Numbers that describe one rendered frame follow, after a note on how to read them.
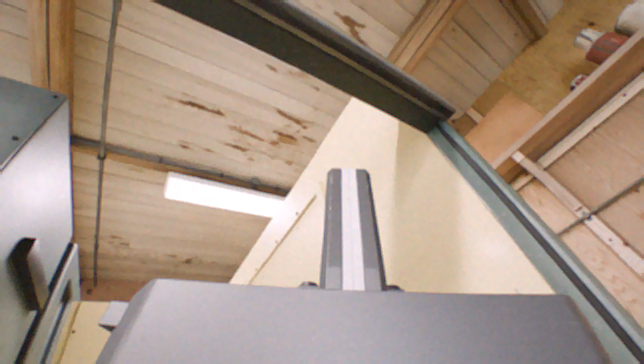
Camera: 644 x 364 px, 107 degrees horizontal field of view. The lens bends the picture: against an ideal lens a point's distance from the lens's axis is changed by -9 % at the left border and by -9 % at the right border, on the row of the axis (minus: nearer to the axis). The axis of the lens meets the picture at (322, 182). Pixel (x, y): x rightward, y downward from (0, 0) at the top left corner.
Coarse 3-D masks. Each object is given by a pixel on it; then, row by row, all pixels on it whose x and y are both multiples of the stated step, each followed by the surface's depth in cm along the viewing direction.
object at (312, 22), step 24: (240, 0) 28; (264, 0) 32; (288, 0) 30; (288, 24) 31; (312, 24) 32; (336, 48) 38; (360, 48) 35; (384, 72) 42; (408, 96) 42; (432, 96) 43
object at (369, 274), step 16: (352, 176) 11; (368, 176) 11; (352, 192) 10; (368, 192) 10; (352, 208) 9; (368, 208) 9; (352, 224) 8; (368, 224) 8; (352, 240) 8; (368, 240) 8; (368, 256) 7; (368, 272) 7; (384, 272) 7; (368, 288) 7; (384, 288) 7; (400, 288) 8
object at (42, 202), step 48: (0, 96) 56; (48, 96) 63; (0, 144) 49; (48, 144) 62; (0, 192) 47; (48, 192) 69; (0, 240) 51; (48, 240) 77; (0, 288) 54; (0, 336) 58
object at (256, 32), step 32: (160, 0) 27; (192, 0) 28; (224, 0) 28; (224, 32) 31; (256, 32) 31; (288, 32) 32; (288, 64) 35; (320, 64) 36; (352, 96) 41; (384, 96) 42; (416, 128) 48
